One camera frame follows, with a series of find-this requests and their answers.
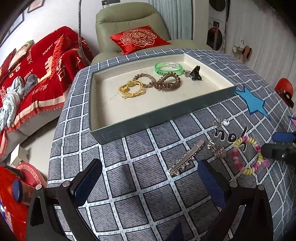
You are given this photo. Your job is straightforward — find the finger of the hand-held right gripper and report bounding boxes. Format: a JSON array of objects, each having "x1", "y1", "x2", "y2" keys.
[
  {"x1": 272, "y1": 132, "x2": 296, "y2": 142},
  {"x1": 261, "y1": 143, "x2": 296, "y2": 161}
]

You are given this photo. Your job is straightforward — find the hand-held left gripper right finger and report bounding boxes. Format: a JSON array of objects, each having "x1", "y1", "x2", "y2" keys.
[{"x1": 197, "y1": 159, "x2": 277, "y2": 241}]

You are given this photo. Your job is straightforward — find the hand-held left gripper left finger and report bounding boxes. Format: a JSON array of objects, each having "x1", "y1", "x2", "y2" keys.
[{"x1": 25, "y1": 159, "x2": 103, "y2": 241}]

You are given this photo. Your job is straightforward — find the colourful bead bracelet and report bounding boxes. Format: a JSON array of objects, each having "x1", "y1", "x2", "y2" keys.
[{"x1": 232, "y1": 136, "x2": 270, "y2": 176}]

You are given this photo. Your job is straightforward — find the silver hair clip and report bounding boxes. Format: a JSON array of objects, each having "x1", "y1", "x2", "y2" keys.
[{"x1": 167, "y1": 139, "x2": 205, "y2": 178}]

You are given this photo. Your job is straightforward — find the yellow cord bracelet with bead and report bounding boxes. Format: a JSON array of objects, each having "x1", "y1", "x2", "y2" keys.
[{"x1": 119, "y1": 80, "x2": 146, "y2": 98}]

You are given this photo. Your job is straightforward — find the shallow grey box tray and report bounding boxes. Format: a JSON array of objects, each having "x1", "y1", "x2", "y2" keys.
[{"x1": 89, "y1": 51, "x2": 237, "y2": 145}]

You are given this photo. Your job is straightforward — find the black claw hair clip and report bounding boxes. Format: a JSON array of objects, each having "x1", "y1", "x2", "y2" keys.
[{"x1": 185, "y1": 65, "x2": 202, "y2": 81}]

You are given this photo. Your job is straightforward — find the brown spiral hair tie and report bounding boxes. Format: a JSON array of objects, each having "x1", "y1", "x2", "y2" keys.
[{"x1": 154, "y1": 72, "x2": 182, "y2": 91}]

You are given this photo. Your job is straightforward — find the tan braided bracelet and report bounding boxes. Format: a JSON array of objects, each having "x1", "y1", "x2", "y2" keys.
[{"x1": 133, "y1": 73, "x2": 156, "y2": 88}]

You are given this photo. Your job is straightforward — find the green translucent bangle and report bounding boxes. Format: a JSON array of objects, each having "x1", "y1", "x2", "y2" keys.
[{"x1": 154, "y1": 61, "x2": 184, "y2": 75}]

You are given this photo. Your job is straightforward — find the silver pink heart charm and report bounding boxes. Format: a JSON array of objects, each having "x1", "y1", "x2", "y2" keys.
[{"x1": 206, "y1": 139, "x2": 223, "y2": 158}]

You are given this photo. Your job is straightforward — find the red round object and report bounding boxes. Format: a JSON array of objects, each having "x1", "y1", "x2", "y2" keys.
[{"x1": 275, "y1": 78, "x2": 294, "y2": 107}]

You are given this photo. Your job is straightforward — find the black letter hair clip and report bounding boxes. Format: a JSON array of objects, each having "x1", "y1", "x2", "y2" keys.
[{"x1": 214, "y1": 126, "x2": 249, "y2": 151}]

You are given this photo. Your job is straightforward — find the red round patterned stool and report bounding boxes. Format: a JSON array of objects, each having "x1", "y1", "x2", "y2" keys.
[{"x1": 16, "y1": 162, "x2": 48, "y2": 188}]

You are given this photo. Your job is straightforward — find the silver pearl earring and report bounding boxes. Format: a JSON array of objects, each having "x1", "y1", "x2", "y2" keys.
[{"x1": 213, "y1": 117, "x2": 230, "y2": 127}]

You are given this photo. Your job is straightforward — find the jar with blue lid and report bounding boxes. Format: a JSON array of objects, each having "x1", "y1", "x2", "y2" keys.
[{"x1": 11, "y1": 178, "x2": 35, "y2": 204}]

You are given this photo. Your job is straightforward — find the white box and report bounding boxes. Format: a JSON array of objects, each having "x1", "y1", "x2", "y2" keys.
[{"x1": 9, "y1": 147, "x2": 30, "y2": 166}]

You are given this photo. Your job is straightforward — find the grey sofa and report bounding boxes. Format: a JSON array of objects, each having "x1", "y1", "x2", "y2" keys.
[{"x1": 5, "y1": 111, "x2": 60, "y2": 160}]

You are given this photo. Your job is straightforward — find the red packet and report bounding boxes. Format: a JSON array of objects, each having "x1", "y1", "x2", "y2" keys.
[{"x1": 0, "y1": 166, "x2": 33, "y2": 241}]

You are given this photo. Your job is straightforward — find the hanging slippers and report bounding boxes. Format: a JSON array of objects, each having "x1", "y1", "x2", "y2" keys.
[{"x1": 233, "y1": 40, "x2": 253, "y2": 59}]

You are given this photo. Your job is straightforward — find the sofa with red cover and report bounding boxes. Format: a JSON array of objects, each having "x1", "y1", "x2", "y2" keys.
[{"x1": 0, "y1": 26, "x2": 94, "y2": 158}]

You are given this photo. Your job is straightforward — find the light blue clothing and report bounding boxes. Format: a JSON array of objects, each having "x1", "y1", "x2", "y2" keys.
[{"x1": 0, "y1": 77, "x2": 26, "y2": 130}]

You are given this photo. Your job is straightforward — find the grey clothing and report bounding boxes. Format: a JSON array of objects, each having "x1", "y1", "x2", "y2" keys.
[{"x1": 23, "y1": 75, "x2": 38, "y2": 95}]

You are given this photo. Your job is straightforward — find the red satin pillow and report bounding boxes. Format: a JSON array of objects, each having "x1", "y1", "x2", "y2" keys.
[{"x1": 50, "y1": 34, "x2": 66, "y2": 70}]

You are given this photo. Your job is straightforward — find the photo print pillow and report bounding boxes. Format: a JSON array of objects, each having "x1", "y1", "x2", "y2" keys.
[{"x1": 8, "y1": 40, "x2": 35, "y2": 70}]

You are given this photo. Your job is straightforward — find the gooseneck phone stand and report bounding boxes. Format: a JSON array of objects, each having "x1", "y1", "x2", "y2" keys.
[{"x1": 77, "y1": 0, "x2": 94, "y2": 64}]

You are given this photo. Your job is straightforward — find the red embroidered cushion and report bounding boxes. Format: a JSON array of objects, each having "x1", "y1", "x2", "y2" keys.
[{"x1": 109, "y1": 25, "x2": 172, "y2": 55}]

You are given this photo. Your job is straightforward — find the pale blue curtain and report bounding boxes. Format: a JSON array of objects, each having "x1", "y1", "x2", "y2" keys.
[{"x1": 148, "y1": 0, "x2": 193, "y2": 41}]

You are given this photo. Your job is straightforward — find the green armchair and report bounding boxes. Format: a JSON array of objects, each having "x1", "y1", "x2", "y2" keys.
[{"x1": 91, "y1": 0, "x2": 212, "y2": 66}]

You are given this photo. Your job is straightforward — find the black picture frame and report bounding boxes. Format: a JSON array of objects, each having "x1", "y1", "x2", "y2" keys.
[
  {"x1": 9, "y1": 13, "x2": 25, "y2": 35},
  {"x1": 28, "y1": 0, "x2": 45, "y2": 13}
]

